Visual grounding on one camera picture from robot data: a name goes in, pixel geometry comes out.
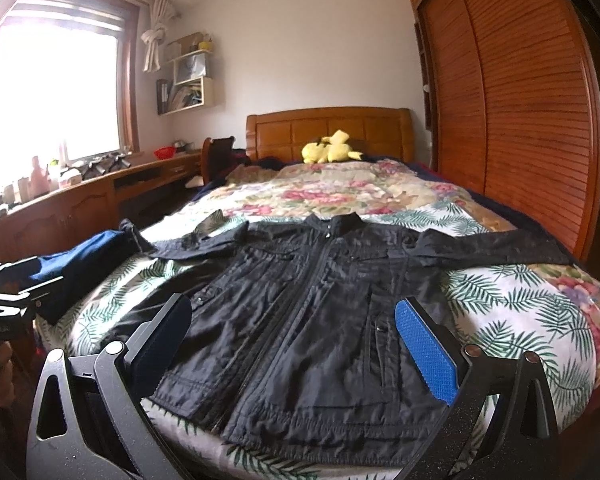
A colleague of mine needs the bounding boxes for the black zip jacket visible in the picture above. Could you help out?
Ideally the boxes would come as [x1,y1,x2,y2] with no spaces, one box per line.
[106,214,568,467]

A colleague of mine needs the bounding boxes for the person's left hand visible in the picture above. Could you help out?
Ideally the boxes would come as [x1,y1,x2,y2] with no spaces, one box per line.
[0,341,16,408]

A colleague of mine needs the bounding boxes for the long wooden desk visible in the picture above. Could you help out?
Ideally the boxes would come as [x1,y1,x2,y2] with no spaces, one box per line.
[0,154,200,261]

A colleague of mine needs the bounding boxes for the folded blue garment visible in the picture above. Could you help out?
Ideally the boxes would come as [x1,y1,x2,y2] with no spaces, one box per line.
[26,220,152,325]

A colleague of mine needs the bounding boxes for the palm leaf print bedsheet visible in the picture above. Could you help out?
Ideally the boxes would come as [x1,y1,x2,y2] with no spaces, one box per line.
[36,199,600,480]

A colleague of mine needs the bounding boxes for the pink bottle on desk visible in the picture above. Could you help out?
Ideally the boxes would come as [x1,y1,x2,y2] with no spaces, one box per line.
[29,156,50,198]

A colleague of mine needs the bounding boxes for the floral quilt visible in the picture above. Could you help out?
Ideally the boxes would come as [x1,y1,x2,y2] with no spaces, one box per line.
[142,158,514,242]

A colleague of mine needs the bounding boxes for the red bowl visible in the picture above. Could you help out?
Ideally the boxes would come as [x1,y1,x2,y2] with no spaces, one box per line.
[154,146,176,160]

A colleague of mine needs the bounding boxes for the dark wooden chair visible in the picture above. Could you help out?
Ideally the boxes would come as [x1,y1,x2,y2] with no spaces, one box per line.
[200,136,235,184]

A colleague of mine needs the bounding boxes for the wooden headboard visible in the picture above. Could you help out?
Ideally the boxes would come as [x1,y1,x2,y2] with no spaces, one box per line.
[246,106,415,162]

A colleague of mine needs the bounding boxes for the yellow plush toy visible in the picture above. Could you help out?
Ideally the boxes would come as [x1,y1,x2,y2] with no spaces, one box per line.
[301,130,363,164]

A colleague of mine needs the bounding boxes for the tied white curtain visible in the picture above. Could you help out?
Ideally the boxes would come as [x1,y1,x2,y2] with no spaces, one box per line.
[140,0,178,73]

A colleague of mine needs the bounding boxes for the wooden louvred wardrobe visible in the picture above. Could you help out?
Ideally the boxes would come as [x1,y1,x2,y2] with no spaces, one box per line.
[411,0,600,280]

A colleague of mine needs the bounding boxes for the window with wooden frame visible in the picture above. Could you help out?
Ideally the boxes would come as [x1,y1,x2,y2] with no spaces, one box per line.
[0,0,140,183]

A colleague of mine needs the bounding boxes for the white wall shelf unit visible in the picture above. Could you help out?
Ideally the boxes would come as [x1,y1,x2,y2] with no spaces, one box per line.
[157,32,214,116]

